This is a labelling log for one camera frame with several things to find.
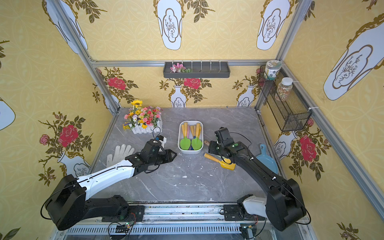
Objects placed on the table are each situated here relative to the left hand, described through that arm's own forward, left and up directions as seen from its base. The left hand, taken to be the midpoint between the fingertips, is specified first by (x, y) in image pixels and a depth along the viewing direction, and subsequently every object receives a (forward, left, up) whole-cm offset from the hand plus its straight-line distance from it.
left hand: (171, 153), depth 85 cm
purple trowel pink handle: (+18, -10, -4) cm, 21 cm away
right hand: (+3, -26, +2) cm, 26 cm away
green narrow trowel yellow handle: (+11, -8, -7) cm, 15 cm away
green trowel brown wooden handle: (+10, -22, -6) cm, 25 cm away
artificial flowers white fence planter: (+21, +18, +5) cm, 29 cm away
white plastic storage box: (+15, -11, -8) cm, 21 cm away
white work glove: (+6, +33, -10) cm, 35 cm away
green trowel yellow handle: (+22, -12, -5) cm, 26 cm away
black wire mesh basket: (+12, -66, +19) cm, 70 cm away
